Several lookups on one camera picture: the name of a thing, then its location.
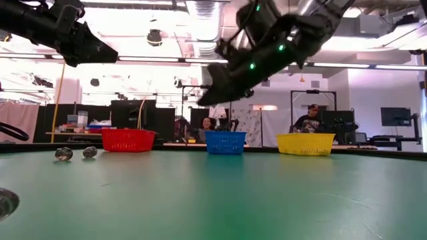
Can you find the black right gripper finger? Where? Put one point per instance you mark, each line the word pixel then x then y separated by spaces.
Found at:
pixel 223 86

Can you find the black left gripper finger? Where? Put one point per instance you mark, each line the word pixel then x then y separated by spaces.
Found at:
pixel 90 50

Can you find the clear glass skull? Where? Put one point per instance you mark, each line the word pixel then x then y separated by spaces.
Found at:
pixel 63 153
pixel 90 152
pixel 7 203

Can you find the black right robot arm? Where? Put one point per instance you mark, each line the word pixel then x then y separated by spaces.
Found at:
pixel 263 23

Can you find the white hanging cloth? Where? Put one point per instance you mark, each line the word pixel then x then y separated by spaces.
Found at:
pixel 217 112

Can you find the long ceiling light strip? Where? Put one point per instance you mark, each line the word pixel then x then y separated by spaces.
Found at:
pixel 23 56
pixel 205 61
pixel 148 59
pixel 341 65
pixel 400 67

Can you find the black ceiling spot lamp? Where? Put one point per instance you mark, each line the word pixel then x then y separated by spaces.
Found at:
pixel 95 82
pixel 177 82

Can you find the person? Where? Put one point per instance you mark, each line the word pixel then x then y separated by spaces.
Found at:
pixel 308 121
pixel 205 128

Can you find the patterned white sheet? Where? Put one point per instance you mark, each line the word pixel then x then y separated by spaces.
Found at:
pixel 247 126

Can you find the blue plastic basket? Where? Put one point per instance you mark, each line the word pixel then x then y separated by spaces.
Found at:
pixel 225 142

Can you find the black round ceiling fixture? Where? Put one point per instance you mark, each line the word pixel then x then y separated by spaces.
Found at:
pixel 154 37

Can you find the clear plastic container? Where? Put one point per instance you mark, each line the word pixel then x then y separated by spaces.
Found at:
pixel 82 118

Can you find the wooden work table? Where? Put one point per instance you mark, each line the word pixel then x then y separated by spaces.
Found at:
pixel 66 133

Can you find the pink curtain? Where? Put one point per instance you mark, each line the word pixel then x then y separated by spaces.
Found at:
pixel 20 116

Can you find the yellow plastic basket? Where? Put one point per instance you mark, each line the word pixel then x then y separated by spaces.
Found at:
pixel 305 144

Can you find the red plastic basket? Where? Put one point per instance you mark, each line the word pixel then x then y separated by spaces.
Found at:
pixel 128 140

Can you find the black curved hoop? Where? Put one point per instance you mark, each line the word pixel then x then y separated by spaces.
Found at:
pixel 15 131

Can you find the green table mat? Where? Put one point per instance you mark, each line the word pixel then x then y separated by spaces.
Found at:
pixel 213 200

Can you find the black desk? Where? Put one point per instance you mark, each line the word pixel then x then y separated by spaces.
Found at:
pixel 393 139

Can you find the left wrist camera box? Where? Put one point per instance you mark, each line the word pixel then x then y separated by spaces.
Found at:
pixel 68 13

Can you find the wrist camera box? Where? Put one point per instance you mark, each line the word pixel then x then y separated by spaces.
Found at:
pixel 228 48
pixel 68 13

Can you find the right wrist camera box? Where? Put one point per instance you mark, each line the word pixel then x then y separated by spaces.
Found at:
pixel 228 48

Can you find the glowing wall lamp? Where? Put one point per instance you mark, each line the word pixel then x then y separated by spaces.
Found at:
pixel 264 107

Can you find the black metal gantry frame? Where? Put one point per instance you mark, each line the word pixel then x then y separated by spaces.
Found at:
pixel 183 110
pixel 313 91

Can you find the silver ventilation duct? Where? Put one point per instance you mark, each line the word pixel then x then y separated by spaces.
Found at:
pixel 308 6
pixel 205 26

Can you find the black partition wall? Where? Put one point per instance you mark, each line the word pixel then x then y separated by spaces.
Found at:
pixel 133 113

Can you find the black wall monitor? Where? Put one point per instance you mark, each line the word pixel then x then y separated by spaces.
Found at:
pixel 396 116

